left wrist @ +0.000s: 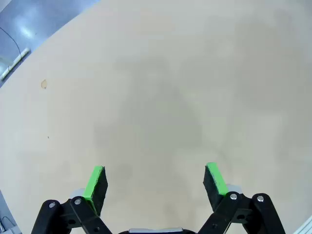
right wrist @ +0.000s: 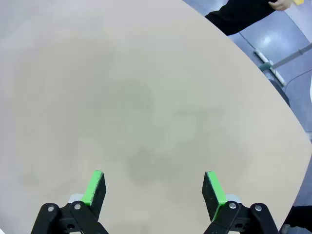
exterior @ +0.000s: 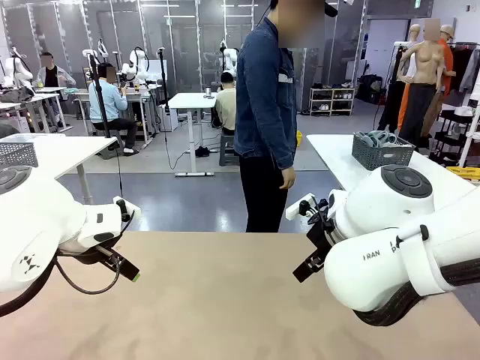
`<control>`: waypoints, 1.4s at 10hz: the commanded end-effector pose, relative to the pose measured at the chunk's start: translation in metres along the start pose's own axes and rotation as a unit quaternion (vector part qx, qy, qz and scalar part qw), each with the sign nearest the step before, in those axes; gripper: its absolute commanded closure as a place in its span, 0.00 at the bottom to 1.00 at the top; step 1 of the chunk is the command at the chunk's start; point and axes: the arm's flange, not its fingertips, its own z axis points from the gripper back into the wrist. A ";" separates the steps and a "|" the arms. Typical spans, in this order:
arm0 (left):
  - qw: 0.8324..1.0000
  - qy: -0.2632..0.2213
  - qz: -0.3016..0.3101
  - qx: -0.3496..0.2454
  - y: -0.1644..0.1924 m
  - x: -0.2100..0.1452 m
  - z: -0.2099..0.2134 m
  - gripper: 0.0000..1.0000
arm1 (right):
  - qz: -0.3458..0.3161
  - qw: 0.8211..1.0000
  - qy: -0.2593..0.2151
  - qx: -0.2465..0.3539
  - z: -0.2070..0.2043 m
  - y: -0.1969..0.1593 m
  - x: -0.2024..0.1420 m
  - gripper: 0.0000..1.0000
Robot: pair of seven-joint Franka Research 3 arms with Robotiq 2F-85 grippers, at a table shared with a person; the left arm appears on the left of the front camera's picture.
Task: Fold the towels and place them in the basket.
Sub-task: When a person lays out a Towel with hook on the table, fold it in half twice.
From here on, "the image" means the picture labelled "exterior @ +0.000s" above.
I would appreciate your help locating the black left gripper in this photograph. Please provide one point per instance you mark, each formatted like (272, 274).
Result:
(90, 255)

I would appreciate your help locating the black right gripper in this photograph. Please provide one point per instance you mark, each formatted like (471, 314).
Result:
(323, 240)

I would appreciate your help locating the white lab robot arm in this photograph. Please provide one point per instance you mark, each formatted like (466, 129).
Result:
(18, 69)
(137, 63)
(92, 53)
(230, 58)

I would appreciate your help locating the person's right forearm denim sleeve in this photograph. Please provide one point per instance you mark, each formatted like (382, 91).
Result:
(275, 146)

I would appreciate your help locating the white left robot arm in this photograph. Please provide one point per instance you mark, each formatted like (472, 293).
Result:
(37, 225)

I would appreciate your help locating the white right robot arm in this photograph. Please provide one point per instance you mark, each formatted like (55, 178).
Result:
(375, 210)

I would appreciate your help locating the grey perforated plastic basket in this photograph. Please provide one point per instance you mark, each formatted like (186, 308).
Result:
(378, 157)
(18, 155)

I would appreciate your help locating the person's right hand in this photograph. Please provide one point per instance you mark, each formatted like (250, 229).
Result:
(288, 179)

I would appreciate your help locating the small yellow box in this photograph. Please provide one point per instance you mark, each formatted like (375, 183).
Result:
(299, 138)

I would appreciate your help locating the black sneakers pair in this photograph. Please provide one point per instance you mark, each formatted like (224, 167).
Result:
(201, 152)

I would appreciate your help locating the grey plastic step stool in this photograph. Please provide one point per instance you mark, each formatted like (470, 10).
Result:
(227, 153)

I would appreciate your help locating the white cabinet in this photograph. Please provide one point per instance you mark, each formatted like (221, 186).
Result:
(170, 118)

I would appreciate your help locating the person in denim jacket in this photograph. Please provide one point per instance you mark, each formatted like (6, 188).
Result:
(262, 112)

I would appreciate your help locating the wooden shoe rack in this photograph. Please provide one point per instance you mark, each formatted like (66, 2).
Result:
(332, 101)

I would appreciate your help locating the person in light blue shirt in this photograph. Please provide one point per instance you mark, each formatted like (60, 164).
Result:
(107, 101)

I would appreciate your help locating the white work desk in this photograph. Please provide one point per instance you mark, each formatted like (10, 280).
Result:
(142, 93)
(45, 98)

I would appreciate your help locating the black tripod stand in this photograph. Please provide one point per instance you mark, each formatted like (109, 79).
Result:
(99, 93)

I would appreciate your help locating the white standing desk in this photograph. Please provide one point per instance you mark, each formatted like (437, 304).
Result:
(191, 101)

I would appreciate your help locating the yellow plastic crate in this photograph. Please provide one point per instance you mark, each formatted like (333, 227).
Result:
(465, 174)

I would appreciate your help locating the person in beige shirt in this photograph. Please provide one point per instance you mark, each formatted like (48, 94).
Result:
(225, 105)

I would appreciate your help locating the black bags pile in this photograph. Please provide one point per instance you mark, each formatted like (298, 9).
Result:
(369, 88)

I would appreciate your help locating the dark grey skirt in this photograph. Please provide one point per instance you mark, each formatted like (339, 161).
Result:
(418, 112)

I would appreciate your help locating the black pole stand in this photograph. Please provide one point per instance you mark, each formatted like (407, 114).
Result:
(163, 82)

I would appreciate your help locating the black shelf cart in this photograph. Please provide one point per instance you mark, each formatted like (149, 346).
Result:
(450, 138)

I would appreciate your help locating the silver cup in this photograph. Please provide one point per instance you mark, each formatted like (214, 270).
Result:
(207, 92)

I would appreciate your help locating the dark clothing heap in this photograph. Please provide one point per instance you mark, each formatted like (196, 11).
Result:
(17, 95)

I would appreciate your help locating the person in grey jacket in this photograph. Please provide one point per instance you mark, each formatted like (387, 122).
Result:
(52, 77)

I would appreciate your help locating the mannequin in orange clothes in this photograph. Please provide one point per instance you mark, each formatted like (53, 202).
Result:
(446, 56)

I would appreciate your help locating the dark clothes on rack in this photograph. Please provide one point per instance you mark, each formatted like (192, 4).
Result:
(463, 67)

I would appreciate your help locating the pale grey mannequin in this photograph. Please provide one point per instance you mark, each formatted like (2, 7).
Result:
(414, 33)

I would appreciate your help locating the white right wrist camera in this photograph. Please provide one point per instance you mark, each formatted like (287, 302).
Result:
(294, 212)

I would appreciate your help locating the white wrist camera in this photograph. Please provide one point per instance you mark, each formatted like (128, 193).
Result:
(132, 210)
(294, 212)

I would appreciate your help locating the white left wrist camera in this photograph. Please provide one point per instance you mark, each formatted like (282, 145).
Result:
(132, 210)

